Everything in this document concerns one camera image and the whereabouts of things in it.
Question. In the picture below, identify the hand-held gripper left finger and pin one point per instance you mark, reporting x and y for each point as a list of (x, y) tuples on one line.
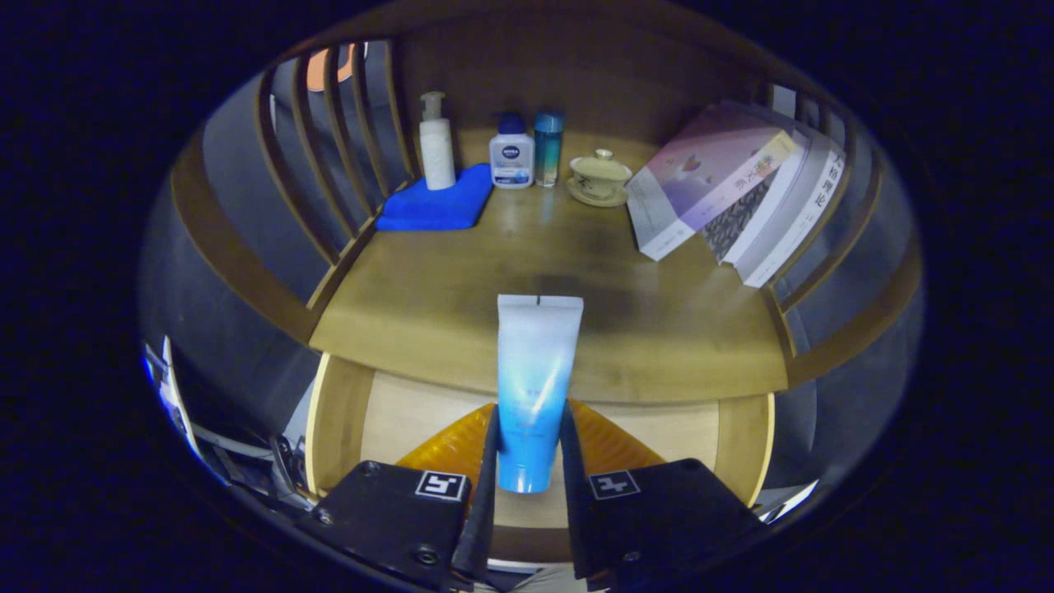
[(486, 527)]

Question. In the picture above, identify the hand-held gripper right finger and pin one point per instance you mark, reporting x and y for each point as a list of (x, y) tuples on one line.
[(576, 527)]

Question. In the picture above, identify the brown wooden drawer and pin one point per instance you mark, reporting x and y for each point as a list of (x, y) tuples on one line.
[(395, 420)]

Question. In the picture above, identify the blue white cosmetic tube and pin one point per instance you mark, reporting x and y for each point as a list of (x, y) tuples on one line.
[(535, 371)]

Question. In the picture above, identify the wooden countertop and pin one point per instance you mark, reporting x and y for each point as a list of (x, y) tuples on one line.
[(428, 305)]

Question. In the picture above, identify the brown wooden cabinet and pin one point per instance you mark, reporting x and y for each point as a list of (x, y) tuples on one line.
[(214, 239)]

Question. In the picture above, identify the black floor device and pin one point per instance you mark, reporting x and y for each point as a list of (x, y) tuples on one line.
[(288, 465)]

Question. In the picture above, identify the blue folded cloth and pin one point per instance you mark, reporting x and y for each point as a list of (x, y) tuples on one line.
[(436, 206)]

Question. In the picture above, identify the grey curved pole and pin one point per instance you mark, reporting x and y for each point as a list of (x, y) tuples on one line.
[(177, 403)]

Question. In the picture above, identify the dark patterned book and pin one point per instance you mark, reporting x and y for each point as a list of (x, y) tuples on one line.
[(737, 218)]

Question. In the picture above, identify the beige lidded tea cup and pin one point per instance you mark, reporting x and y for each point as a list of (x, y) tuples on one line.
[(597, 175)]

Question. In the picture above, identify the white blue-capped lotion bottle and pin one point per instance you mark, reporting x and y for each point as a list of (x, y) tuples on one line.
[(511, 161)]

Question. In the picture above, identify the white pump bottle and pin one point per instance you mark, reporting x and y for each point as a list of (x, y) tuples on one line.
[(437, 156)]

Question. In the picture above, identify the purple white book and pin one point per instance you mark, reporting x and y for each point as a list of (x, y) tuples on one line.
[(700, 173)]

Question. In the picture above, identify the teal slim bottle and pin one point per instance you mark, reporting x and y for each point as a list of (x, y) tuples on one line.
[(547, 152)]

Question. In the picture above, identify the plain white book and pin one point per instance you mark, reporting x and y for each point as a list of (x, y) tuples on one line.
[(774, 206)]

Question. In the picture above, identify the white book black spine print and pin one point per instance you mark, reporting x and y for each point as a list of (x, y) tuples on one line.
[(803, 222)]

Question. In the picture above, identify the black backdrop cloth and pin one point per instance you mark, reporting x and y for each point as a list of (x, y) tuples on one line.
[(247, 189)]

